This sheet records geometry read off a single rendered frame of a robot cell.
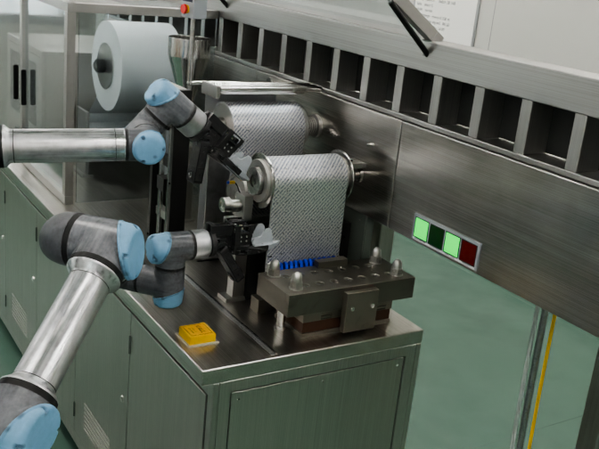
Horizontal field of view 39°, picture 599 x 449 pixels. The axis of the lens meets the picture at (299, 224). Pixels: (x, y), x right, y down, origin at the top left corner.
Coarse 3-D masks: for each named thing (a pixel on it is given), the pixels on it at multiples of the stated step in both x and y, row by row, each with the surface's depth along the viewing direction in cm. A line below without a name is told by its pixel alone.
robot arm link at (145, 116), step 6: (144, 108) 206; (138, 114) 206; (144, 114) 204; (150, 114) 204; (132, 120) 206; (138, 120) 203; (144, 120) 203; (150, 120) 204; (156, 120) 204; (126, 126) 208; (132, 126) 202; (156, 126) 204; (162, 126) 205; (162, 132) 207
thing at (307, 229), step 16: (272, 208) 223; (288, 208) 225; (304, 208) 228; (320, 208) 231; (336, 208) 234; (272, 224) 224; (288, 224) 227; (304, 224) 230; (320, 224) 233; (336, 224) 236; (288, 240) 229; (304, 240) 232; (320, 240) 235; (336, 240) 237; (272, 256) 228; (288, 256) 230; (304, 256) 233; (320, 256) 236; (336, 256) 239
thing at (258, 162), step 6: (252, 162) 226; (258, 162) 223; (264, 162) 222; (264, 168) 221; (348, 168) 234; (264, 174) 221; (348, 174) 233; (264, 180) 222; (348, 180) 234; (264, 186) 222; (264, 192) 222; (258, 198) 225; (264, 198) 223
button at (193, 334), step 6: (192, 324) 213; (198, 324) 213; (204, 324) 214; (180, 330) 211; (186, 330) 210; (192, 330) 210; (198, 330) 210; (204, 330) 211; (210, 330) 211; (186, 336) 208; (192, 336) 207; (198, 336) 207; (204, 336) 208; (210, 336) 209; (192, 342) 207; (198, 342) 208; (204, 342) 209
